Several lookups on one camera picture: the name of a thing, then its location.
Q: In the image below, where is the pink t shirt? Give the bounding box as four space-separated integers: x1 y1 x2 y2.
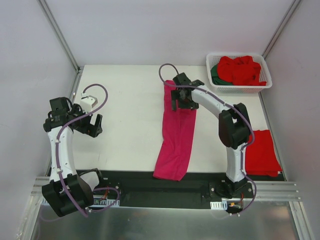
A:
153 80 197 181

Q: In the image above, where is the white plastic laundry basket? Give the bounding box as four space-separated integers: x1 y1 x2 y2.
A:
206 52 273 94

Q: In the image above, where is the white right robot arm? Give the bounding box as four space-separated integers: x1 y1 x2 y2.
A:
171 72 253 199

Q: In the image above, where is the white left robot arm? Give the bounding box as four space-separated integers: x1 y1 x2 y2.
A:
41 95 106 217

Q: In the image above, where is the green t shirt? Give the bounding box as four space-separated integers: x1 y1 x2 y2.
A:
210 64 233 86

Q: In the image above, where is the red crumpled t shirt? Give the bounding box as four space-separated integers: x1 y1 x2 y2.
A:
217 55 267 86

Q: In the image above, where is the folded red t shirt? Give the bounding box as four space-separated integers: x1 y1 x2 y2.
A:
245 129 282 177

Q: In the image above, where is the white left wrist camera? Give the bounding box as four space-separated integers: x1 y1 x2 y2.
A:
80 95 98 108

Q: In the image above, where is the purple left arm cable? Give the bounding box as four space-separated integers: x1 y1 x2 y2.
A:
39 83 121 222

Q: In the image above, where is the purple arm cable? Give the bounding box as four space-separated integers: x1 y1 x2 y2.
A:
39 83 121 222
158 63 258 214

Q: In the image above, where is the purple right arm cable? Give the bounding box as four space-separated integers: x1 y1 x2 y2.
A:
158 63 258 214

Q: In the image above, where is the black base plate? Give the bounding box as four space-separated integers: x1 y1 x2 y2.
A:
75 168 287 210

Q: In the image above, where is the aluminium frame rail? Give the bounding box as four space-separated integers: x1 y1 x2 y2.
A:
31 176 303 210

